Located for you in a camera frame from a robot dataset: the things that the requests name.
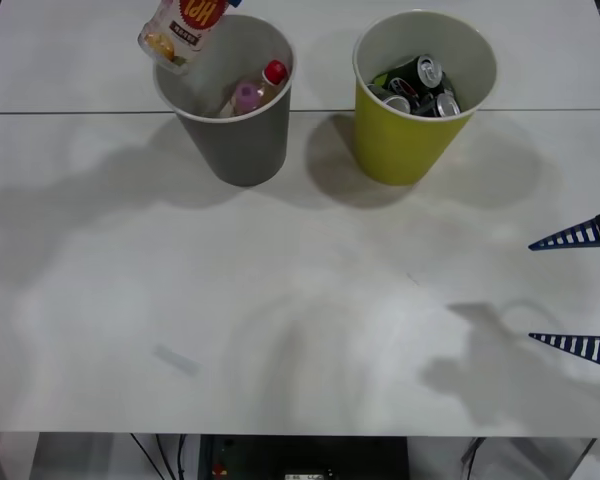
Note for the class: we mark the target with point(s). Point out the red-capped bottle with orange label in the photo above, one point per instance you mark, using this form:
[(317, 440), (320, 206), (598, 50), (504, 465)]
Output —
[(190, 27)]

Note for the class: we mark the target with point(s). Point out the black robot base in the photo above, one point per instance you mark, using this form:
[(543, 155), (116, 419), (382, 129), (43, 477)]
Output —
[(305, 457)]

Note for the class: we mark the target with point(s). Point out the small red-capped clear bottle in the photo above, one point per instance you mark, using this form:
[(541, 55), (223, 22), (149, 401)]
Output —
[(275, 71)]

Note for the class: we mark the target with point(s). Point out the pink-capped clear bottle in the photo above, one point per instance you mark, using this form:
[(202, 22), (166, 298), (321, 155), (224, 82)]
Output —
[(246, 96)]

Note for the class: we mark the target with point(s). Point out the grey plastic bin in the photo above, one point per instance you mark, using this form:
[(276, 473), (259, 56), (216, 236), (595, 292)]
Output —
[(245, 150)]

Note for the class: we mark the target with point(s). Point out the silver-topped drink can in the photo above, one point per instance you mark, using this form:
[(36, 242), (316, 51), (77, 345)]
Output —
[(396, 102), (447, 104)]

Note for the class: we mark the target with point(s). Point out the red and black can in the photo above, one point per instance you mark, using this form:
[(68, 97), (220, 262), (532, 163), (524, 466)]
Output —
[(405, 86)]

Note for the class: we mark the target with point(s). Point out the black can with silver top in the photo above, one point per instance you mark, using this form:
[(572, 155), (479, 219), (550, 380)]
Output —
[(428, 70)]

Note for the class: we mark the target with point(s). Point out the yellow-green plastic bin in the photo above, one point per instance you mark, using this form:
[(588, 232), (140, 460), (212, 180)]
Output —
[(405, 150)]

